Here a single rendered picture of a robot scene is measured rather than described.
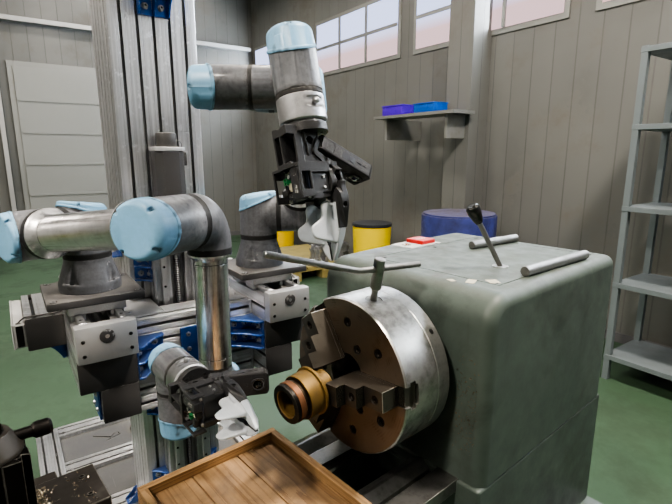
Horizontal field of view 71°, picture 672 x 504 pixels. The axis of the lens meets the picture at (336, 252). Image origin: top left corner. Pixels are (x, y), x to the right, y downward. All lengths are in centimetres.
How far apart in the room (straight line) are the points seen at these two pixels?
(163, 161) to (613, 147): 363
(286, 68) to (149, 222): 37
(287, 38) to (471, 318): 58
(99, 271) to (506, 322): 98
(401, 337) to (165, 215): 48
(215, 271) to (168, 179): 49
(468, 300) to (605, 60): 372
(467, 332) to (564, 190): 371
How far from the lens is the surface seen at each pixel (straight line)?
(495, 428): 103
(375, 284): 90
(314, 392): 87
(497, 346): 94
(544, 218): 469
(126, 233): 94
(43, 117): 835
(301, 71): 75
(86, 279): 135
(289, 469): 106
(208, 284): 106
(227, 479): 105
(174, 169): 147
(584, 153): 450
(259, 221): 147
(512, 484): 119
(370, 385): 87
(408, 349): 87
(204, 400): 86
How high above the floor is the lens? 151
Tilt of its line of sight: 12 degrees down
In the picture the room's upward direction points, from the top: straight up
